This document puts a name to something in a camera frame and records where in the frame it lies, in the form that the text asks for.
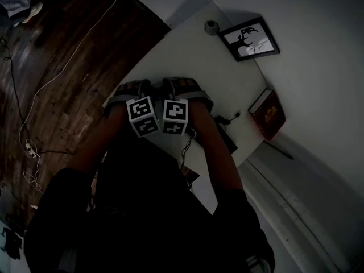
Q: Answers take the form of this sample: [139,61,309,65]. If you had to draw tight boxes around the red hardcover book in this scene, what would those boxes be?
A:
[247,87,287,141]

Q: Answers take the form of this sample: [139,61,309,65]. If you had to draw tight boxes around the white floor cable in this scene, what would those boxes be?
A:
[18,0,123,195]

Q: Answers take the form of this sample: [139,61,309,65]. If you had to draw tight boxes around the person's black clothing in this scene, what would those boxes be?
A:
[23,129,276,273]

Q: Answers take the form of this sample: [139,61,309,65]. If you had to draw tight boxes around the black framed deer picture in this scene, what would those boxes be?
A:
[218,16,280,63]

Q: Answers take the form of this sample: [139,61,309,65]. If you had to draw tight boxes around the person's right forearm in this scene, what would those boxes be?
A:
[186,102,246,195]

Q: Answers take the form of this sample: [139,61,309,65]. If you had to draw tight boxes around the person's left forearm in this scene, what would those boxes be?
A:
[67,104,134,173]

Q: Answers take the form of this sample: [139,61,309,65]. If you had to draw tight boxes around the black floor item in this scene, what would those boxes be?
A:
[0,225,23,260]

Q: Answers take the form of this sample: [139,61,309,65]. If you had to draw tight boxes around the grey mouse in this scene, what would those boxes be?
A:
[204,19,221,36]

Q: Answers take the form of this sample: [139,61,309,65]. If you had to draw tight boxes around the light shoe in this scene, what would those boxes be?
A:
[21,1,44,24]

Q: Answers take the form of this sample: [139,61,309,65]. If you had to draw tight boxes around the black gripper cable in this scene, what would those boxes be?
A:
[178,125,197,171]

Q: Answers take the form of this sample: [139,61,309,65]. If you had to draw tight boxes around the black floor cable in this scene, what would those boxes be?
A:
[0,37,75,155]

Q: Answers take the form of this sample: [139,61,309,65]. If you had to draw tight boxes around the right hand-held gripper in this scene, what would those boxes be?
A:
[161,77,214,136]

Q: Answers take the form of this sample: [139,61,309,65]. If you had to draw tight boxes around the person's grey shoe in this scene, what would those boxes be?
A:
[246,255,271,273]

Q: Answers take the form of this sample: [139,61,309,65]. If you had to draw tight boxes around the black cable with plug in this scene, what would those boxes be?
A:
[215,111,242,126]

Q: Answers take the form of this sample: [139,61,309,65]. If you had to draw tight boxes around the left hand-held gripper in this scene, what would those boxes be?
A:
[103,78,160,138]

